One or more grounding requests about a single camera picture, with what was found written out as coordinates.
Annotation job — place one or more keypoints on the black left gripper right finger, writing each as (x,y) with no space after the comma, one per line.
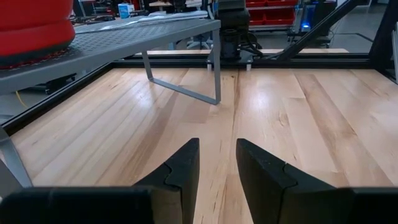
(295,202)

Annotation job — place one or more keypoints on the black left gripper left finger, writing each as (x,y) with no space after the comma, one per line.
(93,205)

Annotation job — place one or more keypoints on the red bowl with grey rim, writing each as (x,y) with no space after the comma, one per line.
(34,34)

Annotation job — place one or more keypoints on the grey perforated metal shelf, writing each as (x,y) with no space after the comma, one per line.
(124,40)

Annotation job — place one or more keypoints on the red storage bins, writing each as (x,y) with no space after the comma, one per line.
(273,15)

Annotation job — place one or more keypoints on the blue white box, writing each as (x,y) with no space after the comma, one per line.
(126,11)

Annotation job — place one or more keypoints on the black table frame rail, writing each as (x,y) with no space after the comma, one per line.
(311,62)
(46,103)

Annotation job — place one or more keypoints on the black diagonal frame strut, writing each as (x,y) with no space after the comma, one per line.
(326,21)

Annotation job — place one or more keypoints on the black frame post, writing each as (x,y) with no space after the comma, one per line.
(382,31)

